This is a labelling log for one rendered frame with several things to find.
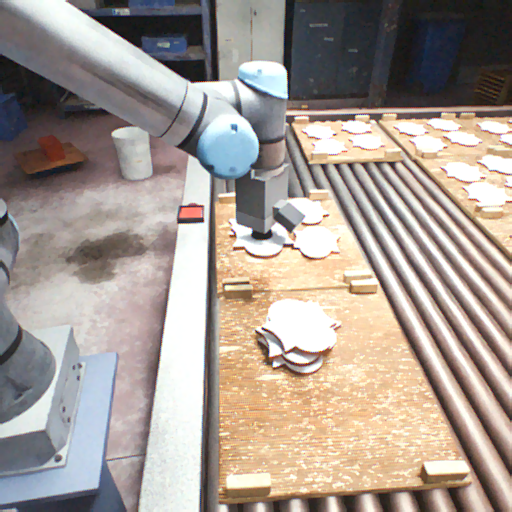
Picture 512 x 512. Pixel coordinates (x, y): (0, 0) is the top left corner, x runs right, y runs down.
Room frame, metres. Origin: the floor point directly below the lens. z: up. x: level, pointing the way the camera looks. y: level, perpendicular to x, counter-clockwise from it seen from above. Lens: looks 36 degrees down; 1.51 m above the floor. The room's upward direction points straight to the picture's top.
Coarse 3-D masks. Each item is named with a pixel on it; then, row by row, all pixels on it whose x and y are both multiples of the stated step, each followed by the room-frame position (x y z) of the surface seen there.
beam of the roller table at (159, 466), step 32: (192, 160) 1.42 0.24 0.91; (192, 192) 1.16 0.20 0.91; (192, 224) 0.97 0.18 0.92; (192, 256) 0.82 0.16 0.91; (192, 288) 0.70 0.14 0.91; (192, 320) 0.60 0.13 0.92; (192, 352) 0.51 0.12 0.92; (160, 384) 0.44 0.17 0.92; (192, 384) 0.44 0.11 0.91; (160, 416) 0.38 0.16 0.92; (192, 416) 0.38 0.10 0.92; (160, 448) 0.33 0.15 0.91; (192, 448) 0.33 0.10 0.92; (160, 480) 0.28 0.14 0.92; (192, 480) 0.28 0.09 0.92
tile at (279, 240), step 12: (240, 228) 0.69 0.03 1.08; (276, 228) 0.69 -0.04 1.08; (240, 240) 0.64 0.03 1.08; (252, 240) 0.64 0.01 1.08; (264, 240) 0.64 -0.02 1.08; (276, 240) 0.64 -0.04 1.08; (288, 240) 0.64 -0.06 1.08; (252, 252) 0.61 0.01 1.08; (264, 252) 0.60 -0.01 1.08; (276, 252) 0.61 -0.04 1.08
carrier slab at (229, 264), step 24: (216, 216) 0.98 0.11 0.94; (336, 216) 0.98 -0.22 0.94; (216, 240) 0.86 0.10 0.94; (216, 264) 0.76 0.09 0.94; (240, 264) 0.76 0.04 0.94; (264, 264) 0.76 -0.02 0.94; (288, 264) 0.76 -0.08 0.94; (312, 264) 0.76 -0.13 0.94; (336, 264) 0.76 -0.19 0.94; (360, 264) 0.76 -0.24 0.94; (264, 288) 0.67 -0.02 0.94; (288, 288) 0.67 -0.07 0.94; (312, 288) 0.68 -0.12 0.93; (336, 288) 0.68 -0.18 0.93
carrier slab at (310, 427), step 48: (240, 336) 0.53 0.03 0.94; (336, 336) 0.53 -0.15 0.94; (384, 336) 0.53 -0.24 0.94; (240, 384) 0.43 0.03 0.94; (288, 384) 0.43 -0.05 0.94; (336, 384) 0.43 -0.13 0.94; (384, 384) 0.43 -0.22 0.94; (240, 432) 0.34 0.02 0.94; (288, 432) 0.34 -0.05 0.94; (336, 432) 0.34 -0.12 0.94; (384, 432) 0.34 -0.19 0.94; (432, 432) 0.34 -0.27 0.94; (288, 480) 0.27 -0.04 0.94; (336, 480) 0.27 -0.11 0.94; (384, 480) 0.27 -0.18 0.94
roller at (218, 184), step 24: (216, 192) 1.16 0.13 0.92; (216, 288) 0.69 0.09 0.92; (216, 312) 0.62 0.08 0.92; (216, 336) 0.55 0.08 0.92; (216, 360) 0.49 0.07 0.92; (216, 384) 0.44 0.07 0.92; (216, 408) 0.39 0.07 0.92; (216, 432) 0.35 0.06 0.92; (216, 456) 0.31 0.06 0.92; (216, 480) 0.28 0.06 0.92; (216, 504) 0.25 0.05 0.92
